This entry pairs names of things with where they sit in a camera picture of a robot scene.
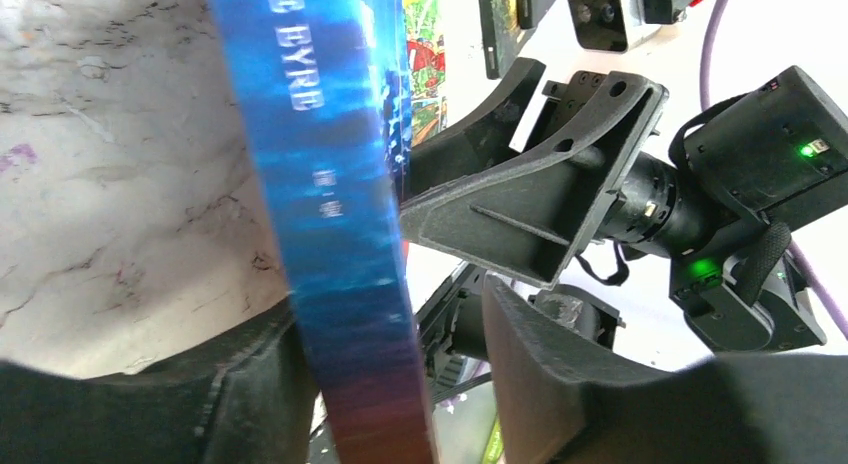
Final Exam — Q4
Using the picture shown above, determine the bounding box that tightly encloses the red 13-Storey Treehouse book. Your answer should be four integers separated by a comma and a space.
403, 0, 448, 146

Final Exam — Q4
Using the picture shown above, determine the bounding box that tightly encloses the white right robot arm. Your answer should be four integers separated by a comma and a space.
401, 58, 847, 352

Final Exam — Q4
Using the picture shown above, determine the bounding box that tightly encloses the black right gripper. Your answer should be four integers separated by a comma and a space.
400, 65, 847, 289

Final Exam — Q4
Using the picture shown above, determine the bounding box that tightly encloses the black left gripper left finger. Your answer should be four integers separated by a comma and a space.
1, 301, 317, 463

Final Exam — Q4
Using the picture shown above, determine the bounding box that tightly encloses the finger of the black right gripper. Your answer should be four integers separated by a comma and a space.
404, 58, 546, 200

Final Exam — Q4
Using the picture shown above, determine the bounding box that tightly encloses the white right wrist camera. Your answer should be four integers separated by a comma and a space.
568, 0, 703, 53

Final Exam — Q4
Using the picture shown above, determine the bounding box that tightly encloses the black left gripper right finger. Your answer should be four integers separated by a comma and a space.
480, 274, 848, 464

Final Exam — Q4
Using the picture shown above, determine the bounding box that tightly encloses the green Alice Wonderland book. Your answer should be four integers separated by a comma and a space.
478, 0, 531, 80

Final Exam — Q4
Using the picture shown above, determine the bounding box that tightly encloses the blue Jane Eyre book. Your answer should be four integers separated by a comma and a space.
208, 0, 439, 463

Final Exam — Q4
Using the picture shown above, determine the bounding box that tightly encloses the black Moon and Sixpence book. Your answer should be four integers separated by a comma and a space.
516, 0, 556, 30

